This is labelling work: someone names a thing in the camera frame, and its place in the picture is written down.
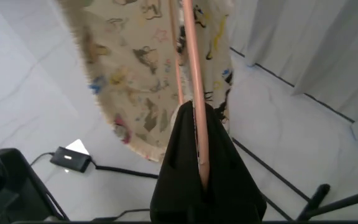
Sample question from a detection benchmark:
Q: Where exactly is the cream printed garment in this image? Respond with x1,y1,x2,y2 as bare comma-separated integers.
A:
57,0,235,163

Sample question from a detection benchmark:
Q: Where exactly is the pink clothes hanger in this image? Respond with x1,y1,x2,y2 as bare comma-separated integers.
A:
167,0,211,191

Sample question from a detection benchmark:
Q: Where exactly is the black cable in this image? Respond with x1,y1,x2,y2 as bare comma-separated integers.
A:
29,151,55,166
90,164,160,180
91,207,151,222

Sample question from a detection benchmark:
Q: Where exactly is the black clothes rack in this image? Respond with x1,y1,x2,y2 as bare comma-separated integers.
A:
231,138,358,222

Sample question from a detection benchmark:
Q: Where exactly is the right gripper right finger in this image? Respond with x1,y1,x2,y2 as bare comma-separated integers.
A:
204,102,267,222

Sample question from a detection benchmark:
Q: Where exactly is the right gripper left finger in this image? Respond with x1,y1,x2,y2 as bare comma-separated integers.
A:
150,101,204,222

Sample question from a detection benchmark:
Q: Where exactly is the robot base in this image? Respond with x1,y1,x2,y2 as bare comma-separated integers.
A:
0,147,70,222

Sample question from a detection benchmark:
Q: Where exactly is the black power adapter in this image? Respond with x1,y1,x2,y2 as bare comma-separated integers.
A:
50,146,92,174

